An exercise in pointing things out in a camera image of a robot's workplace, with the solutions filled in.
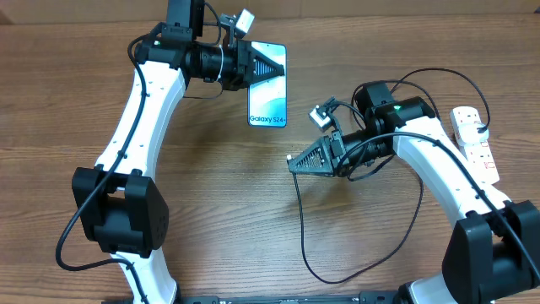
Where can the white power strip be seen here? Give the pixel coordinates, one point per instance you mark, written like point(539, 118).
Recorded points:
point(479, 155)

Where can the Galaxy smartphone with teal screen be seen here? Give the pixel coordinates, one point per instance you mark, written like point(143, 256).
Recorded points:
point(267, 100)

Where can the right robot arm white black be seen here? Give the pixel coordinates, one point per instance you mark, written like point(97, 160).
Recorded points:
point(493, 251)

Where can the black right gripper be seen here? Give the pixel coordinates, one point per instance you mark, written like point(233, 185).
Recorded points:
point(326, 147)

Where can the white charger plug adapter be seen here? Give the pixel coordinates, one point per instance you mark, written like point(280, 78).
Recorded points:
point(471, 133)

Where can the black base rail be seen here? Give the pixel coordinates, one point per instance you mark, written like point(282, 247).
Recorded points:
point(291, 299)

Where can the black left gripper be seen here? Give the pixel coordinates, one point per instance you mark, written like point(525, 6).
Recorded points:
point(242, 73)

